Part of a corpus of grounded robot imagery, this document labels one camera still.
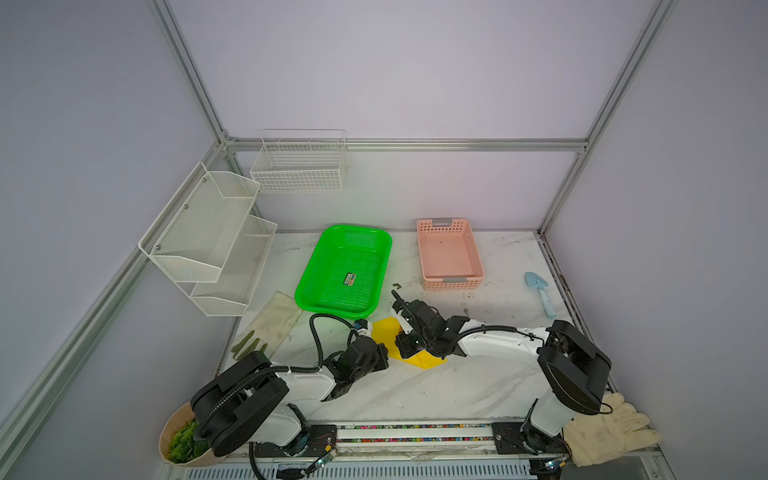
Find paper bag with greens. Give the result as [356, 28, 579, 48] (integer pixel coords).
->
[158, 403, 225, 468]

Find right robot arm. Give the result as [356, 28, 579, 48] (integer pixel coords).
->
[391, 292, 612, 454]

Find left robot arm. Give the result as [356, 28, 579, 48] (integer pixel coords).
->
[190, 313, 389, 458]

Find light blue garden trowel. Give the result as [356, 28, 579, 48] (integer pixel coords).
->
[524, 271, 557, 320]

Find white mesh two-tier shelf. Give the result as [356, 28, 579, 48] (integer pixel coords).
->
[138, 163, 277, 317]

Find green plastic basket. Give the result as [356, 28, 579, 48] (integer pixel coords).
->
[294, 224, 392, 320]

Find white wire basket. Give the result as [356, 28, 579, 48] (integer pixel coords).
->
[250, 129, 347, 194]

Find cream work glove right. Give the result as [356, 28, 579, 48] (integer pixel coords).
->
[563, 392, 662, 467]

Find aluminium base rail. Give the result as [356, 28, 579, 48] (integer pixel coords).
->
[254, 419, 577, 463]

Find pink plastic basket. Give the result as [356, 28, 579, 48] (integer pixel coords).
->
[416, 218, 485, 291]

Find yellow paper napkin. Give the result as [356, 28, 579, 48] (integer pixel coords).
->
[372, 317, 445, 370]

